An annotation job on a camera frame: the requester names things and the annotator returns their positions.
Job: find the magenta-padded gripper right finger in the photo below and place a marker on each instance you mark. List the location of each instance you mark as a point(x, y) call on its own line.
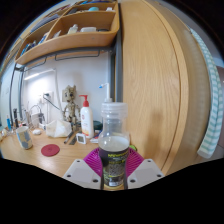
point(145, 173)

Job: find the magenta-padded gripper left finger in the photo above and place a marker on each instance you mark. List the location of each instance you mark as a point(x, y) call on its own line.
point(81, 173)

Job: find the clear bottle with dark label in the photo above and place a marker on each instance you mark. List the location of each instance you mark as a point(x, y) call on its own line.
point(114, 156)

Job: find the small white desk thermometer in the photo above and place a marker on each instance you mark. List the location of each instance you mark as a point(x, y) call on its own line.
point(81, 138)

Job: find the dark ruler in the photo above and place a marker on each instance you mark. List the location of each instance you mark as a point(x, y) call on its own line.
point(72, 138)

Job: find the flat round red coaster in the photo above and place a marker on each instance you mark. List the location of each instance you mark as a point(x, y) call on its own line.
point(50, 150)

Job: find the white lotion bottle red pump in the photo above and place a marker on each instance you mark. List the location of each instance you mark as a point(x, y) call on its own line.
point(87, 121)

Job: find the white earbud case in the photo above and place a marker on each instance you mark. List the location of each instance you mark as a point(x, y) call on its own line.
point(36, 132)

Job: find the white mug with blue print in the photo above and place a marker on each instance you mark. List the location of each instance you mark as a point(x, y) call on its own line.
point(24, 138)

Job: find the brown tree creature figurine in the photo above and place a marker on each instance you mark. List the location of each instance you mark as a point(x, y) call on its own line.
point(70, 106)

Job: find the green white striped towel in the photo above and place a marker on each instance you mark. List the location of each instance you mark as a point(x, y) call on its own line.
point(211, 126)

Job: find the blue bottle with bent nozzle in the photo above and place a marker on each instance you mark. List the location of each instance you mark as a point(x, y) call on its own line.
point(107, 91)

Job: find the black cylindrical device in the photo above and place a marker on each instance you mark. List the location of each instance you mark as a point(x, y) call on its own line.
point(15, 118)

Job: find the small blue tube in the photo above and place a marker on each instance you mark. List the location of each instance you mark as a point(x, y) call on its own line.
point(9, 124)

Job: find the wooden shelf unit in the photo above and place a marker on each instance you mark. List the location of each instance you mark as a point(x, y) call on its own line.
point(83, 40)

